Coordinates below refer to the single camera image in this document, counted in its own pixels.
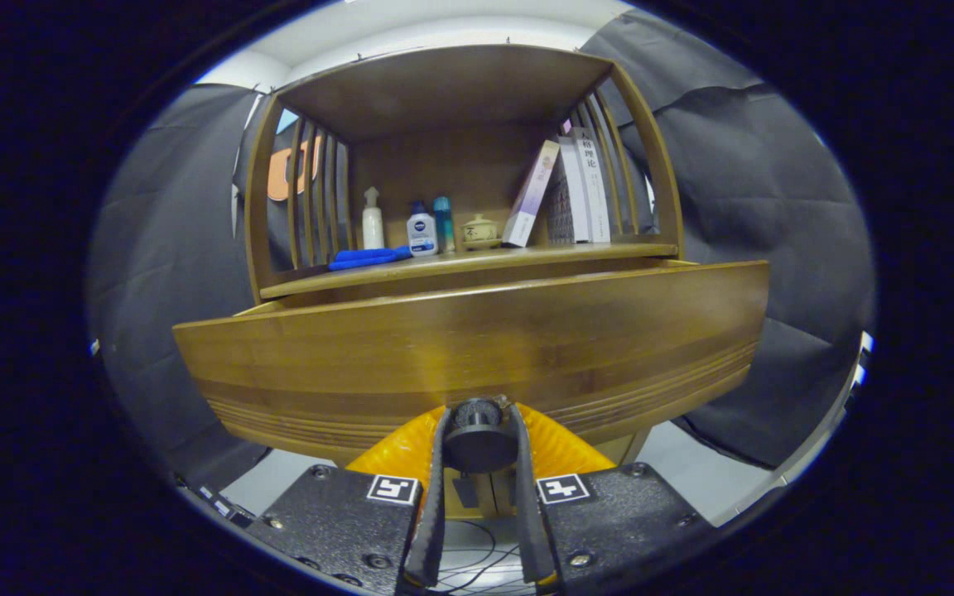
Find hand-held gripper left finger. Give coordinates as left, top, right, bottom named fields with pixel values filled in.
left=245, top=404, right=455, bottom=596

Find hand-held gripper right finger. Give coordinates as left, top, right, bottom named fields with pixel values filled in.
left=510, top=403, right=722, bottom=596

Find brown wooden drawer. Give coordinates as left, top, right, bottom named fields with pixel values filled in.
left=172, top=258, right=770, bottom=474

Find wooden countertop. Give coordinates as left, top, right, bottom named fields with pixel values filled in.
left=260, top=236, right=681, bottom=300

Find brown wooden cabinet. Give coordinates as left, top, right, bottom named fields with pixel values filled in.
left=243, top=43, right=685, bottom=521

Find blue folded cloth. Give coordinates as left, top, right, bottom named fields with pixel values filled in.
left=328, top=246, right=413, bottom=272

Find white bottle with blue cap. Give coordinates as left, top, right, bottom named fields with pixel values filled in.
left=407, top=200, right=439, bottom=257

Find beige lidded teacup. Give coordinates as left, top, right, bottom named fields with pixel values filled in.
left=460, top=214, right=501, bottom=251

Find teal bottle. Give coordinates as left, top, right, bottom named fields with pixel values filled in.
left=433, top=196, right=456, bottom=254

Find white pump bottle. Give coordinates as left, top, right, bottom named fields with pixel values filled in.
left=361, top=186, right=385, bottom=251

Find white book with patterned cover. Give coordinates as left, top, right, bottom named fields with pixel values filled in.
left=545, top=135, right=592, bottom=245

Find lilac book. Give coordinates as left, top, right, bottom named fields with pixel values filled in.
left=501, top=139, right=561, bottom=248

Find white book with black lettering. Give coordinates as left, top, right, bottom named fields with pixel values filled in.
left=572, top=127, right=613, bottom=244

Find black cables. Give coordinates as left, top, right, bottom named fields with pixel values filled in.
left=431, top=520, right=528, bottom=595

